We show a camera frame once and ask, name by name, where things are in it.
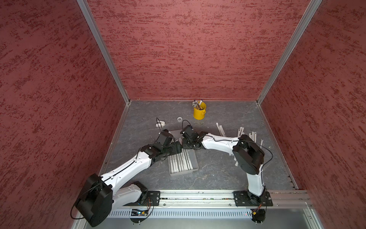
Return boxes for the left aluminium corner post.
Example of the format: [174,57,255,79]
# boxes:
[77,0,130,106]

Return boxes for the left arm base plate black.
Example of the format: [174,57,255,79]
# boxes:
[134,191,161,206]

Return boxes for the perforated cable duct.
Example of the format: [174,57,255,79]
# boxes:
[108,208,254,219]

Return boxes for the translucent plastic storage box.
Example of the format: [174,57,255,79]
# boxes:
[168,130,199,177]

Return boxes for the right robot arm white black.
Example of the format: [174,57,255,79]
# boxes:
[180,125,265,197]

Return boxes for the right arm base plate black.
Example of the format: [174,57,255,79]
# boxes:
[233,190,273,208]

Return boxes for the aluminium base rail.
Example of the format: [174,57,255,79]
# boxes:
[79,188,314,209]

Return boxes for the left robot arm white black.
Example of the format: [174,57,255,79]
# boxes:
[73,129,183,227]

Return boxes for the right aluminium corner post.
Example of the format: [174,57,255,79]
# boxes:
[256,0,322,106]

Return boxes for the aluminium corner post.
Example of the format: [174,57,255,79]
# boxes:
[77,0,130,106]
[256,0,322,106]

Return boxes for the white plastic clip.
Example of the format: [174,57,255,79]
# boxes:
[156,120,165,128]

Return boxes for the yellow metal cup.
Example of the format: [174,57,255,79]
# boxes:
[193,102,206,120]

